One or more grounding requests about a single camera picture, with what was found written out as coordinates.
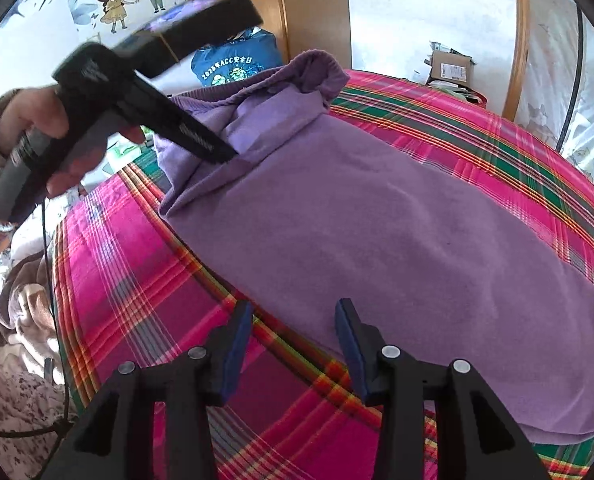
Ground purple fleece garment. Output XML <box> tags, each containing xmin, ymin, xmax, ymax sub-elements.
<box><xmin>156</xmin><ymin>51</ymin><xmax>594</xmax><ymax>443</ymax></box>

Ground person's left hand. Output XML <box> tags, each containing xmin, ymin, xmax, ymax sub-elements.
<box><xmin>0</xmin><ymin>84</ymin><xmax>147</xmax><ymax>200</ymax></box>

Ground blue printed tote bag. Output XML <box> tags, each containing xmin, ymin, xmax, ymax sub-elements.
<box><xmin>190</xmin><ymin>27</ymin><xmax>283</xmax><ymax>87</ymax></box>

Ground pink plaid tablecloth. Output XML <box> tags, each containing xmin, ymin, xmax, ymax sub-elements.
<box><xmin>53</xmin><ymin>56</ymin><xmax>594</xmax><ymax>479</ymax></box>

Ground brown cardboard box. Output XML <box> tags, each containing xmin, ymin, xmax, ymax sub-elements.
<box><xmin>426</xmin><ymin>42</ymin><xmax>475</xmax><ymax>88</ymax></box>

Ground transparent printed door curtain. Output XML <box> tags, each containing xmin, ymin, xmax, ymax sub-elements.
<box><xmin>515</xmin><ymin>0</ymin><xmax>594</xmax><ymax>183</ymax></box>

